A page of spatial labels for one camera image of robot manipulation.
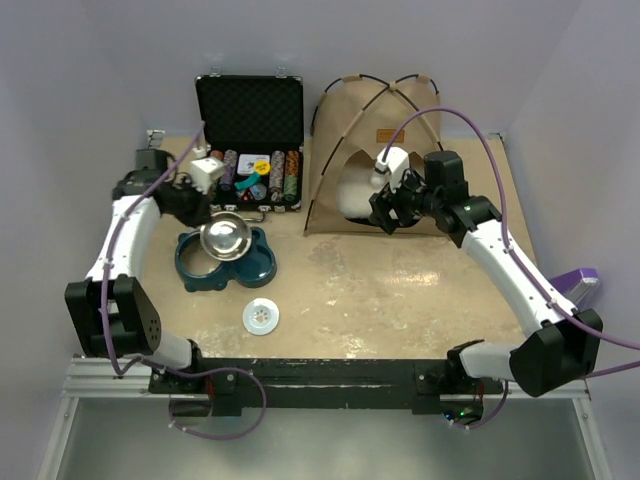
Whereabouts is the beige patterned pet cushion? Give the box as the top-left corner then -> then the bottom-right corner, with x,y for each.
336,162 -> 383,220

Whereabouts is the teal card cutter block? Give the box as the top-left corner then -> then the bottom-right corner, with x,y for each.
234,172 -> 261,191

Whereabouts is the purple box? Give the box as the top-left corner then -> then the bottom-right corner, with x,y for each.
549,267 -> 601,310

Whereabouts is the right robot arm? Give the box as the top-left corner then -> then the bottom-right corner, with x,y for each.
369,147 -> 603,397

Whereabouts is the black poker chip case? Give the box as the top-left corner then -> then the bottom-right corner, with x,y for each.
194,75 -> 304,213

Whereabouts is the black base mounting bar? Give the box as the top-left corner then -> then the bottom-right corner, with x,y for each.
149,358 -> 503,416

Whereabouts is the clear dealer button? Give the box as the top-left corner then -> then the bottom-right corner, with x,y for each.
249,183 -> 268,201

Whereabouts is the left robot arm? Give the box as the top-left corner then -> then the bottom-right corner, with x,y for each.
64,148 -> 223,392

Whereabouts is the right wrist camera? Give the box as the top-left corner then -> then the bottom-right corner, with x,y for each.
373,147 -> 410,192

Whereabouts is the beige and black pet tent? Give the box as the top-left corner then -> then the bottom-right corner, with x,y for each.
302,72 -> 456,237

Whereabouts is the stainless steel pet bowl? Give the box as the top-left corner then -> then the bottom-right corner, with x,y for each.
199,211 -> 252,262

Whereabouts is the green chip stack right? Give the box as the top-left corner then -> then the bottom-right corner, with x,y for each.
283,151 -> 301,203

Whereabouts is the aluminium frame rail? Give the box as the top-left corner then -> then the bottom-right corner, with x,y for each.
59,354 -> 594,401

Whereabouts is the yellow round chip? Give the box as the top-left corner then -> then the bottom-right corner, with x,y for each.
254,159 -> 271,176

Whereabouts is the teal double pet bowl stand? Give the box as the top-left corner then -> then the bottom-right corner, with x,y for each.
174,227 -> 278,293

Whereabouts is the purple cable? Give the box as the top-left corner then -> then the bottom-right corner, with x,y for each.
99,119 -> 207,377
379,106 -> 640,381

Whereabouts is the white pompom toy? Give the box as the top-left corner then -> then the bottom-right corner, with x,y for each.
370,171 -> 386,189

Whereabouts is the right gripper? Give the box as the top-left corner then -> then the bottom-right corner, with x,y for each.
369,166 -> 442,235

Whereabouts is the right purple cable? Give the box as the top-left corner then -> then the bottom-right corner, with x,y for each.
379,106 -> 640,381

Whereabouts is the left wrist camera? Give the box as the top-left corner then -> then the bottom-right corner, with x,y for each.
189,147 -> 224,194

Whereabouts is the white playing card deck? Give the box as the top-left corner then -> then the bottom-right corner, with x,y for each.
236,153 -> 269,176

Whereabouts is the black tent pole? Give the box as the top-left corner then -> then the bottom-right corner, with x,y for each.
309,74 -> 440,190
309,73 -> 451,231

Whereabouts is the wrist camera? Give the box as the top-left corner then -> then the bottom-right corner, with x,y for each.
373,147 -> 410,192
189,147 -> 224,194

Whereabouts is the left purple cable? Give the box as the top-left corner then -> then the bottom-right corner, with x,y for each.
99,119 -> 207,377

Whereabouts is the purple chip stack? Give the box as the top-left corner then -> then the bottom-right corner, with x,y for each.
219,149 -> 238,192

